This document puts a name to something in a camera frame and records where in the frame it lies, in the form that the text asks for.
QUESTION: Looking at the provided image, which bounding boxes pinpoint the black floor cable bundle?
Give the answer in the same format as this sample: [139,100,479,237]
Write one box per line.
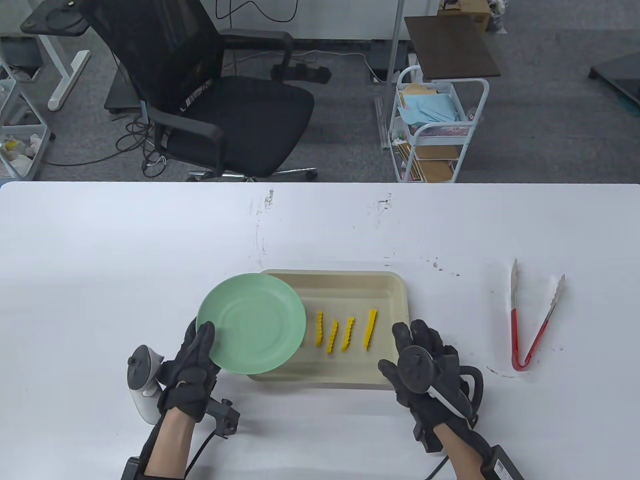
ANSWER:
[115,107,169,179]

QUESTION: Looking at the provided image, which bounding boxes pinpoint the white wire basket cart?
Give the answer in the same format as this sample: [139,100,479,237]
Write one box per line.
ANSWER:
[0,49,55,181]

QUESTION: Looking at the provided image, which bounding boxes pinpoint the black and white hand controller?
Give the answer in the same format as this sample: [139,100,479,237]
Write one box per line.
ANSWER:
[398,347,485,419]

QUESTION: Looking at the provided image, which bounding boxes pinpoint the person's right forearm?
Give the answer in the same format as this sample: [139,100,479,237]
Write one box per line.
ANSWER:
[439,424,497,480]

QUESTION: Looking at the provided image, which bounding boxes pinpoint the white partition panel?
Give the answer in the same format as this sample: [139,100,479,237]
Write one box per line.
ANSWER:
[197,0,442,42]

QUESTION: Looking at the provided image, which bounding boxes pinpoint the beige baking tray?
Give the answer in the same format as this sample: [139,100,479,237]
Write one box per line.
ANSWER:
[247,269,412,390]

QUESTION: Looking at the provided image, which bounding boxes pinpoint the brown cardboard sheets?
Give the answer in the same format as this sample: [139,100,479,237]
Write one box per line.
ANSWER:
[406,143,460,184]

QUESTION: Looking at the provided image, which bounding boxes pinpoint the black-top white-leg desk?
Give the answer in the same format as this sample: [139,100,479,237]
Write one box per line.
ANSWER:
[20,0,94,112]

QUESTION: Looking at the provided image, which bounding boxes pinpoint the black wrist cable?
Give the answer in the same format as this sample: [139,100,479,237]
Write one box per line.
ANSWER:
[182,432,217,480]
[425,454,449,480]

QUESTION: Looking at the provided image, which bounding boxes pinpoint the metal frame pole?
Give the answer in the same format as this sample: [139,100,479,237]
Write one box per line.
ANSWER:
[383,0,405,97]

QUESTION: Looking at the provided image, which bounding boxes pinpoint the black mesh office chair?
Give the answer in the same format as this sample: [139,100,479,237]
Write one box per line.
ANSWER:
[79,0,319,182]

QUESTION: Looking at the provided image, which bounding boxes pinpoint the person's left hand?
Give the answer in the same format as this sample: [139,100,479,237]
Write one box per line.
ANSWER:
[157,320,221,424]

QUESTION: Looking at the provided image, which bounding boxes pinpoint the black power strip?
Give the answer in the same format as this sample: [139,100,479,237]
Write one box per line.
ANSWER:
[271,61,332,84]

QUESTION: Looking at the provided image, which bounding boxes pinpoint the red-handled metal tongs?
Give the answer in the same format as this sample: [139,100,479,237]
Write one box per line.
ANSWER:
[509,258,567,372]

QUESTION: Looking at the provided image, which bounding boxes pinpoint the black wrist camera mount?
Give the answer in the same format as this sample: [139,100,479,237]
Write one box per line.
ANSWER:
[204,398,241,439]
[412,421,447,454]

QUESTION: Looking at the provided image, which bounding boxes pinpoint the person's left forearm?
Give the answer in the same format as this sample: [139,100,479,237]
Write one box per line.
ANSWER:
[144,407,197,480]

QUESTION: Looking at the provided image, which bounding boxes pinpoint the green plate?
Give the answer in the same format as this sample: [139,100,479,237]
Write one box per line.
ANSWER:
[196,273,308,375]

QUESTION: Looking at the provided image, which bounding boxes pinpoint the cardboard box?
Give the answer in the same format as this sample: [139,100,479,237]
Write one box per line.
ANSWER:
[438,0,494,32]

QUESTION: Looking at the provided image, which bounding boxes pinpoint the brown side table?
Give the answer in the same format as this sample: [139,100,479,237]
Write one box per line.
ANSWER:
[403,14,502,80]

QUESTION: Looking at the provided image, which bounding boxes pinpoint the black hanging cable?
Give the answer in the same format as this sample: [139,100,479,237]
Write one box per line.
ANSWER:
[214,0,300,24]

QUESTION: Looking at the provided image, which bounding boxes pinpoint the black floor platform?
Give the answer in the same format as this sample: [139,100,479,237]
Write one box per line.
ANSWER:
[588,52,640,107]

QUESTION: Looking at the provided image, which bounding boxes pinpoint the white rolling cart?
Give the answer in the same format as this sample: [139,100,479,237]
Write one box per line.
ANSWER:
[388,65,490,184]

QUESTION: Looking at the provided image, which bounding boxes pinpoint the person's right hand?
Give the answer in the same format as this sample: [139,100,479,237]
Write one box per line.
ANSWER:
[377,320,474,432]

